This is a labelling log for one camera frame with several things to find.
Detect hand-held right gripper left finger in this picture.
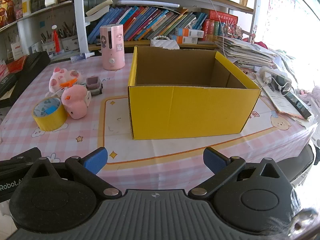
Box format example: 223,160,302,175
25,147,122,200

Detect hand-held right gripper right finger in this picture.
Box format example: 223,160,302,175
188,147,292,200

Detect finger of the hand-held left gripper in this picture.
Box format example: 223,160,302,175
0,148,42,166
0,158,34,174

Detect yellow tape roll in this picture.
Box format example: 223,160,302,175
32,96,68,132

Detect yellow cardboard box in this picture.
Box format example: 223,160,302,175
127,45,262,140

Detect pink plush duck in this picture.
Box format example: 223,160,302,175
59,78,89,119

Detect purple grey plastic container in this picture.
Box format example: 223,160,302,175
86,76,103,95

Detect pink white plush pig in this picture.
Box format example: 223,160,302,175
49,67,83,93

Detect flat black box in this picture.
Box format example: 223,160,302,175
0,74,18,98

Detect black keyboard case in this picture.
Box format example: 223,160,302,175
0,51,52,108

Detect red packets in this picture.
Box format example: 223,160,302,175
6,55,28,74

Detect printed paper sheet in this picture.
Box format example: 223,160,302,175
262,80,310,128

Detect long black device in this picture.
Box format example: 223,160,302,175
285,90,312,120

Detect white power strip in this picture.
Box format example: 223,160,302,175
259,66,292,93

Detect white red labelled box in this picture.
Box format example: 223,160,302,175
11,42,24,60

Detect pink cylindrical humidifier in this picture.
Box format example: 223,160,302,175
100,24,125,71

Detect white pen holder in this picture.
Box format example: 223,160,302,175
41,31,57,54
60,21,79,52

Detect stack of papers and notebooks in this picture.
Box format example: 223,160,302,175
216,36,278,68

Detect red tassel ornament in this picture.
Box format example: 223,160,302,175
51,24,62,53

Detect orange white carton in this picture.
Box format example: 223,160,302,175
176,35,199,44
175,27,204,37

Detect white quilted beaded handbag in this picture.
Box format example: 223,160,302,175
150,35,180,50

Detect red reindeer ornament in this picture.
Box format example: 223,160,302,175
250,25,268,51

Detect thick pale book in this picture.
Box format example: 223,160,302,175
86,0,113,17
85,11,110,23

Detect white wooden bookshelf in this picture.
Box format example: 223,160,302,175
0,0,258,55

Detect red boxed book set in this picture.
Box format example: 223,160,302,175
202,9,238,42

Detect red gold figure decoration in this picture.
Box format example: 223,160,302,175
0,0,15,28

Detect row of leaning books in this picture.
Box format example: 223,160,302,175
87,5,208,44

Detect white cable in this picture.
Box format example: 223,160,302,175
204,0,227,55

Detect pink wall poster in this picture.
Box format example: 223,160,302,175
265,0,304,30

